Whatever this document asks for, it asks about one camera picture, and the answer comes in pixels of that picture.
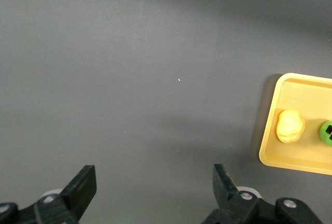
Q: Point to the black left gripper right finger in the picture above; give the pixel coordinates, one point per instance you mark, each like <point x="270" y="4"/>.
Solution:
<point x="223" y="185"/>

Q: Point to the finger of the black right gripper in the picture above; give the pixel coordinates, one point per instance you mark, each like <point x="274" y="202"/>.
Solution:
<point x="330" y="128"/>

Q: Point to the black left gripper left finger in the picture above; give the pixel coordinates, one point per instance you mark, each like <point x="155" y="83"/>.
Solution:
<point x="77" y="190"/>

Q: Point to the green toy apple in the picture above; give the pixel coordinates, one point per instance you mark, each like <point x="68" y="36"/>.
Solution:
<point x="323" y="136"/>

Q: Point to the yellow toy potato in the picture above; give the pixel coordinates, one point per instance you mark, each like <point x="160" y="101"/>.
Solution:
<point x="290" y="126"/>

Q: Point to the orange plastic tray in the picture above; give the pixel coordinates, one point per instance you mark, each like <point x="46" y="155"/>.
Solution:
<point x="298" y="97"/>

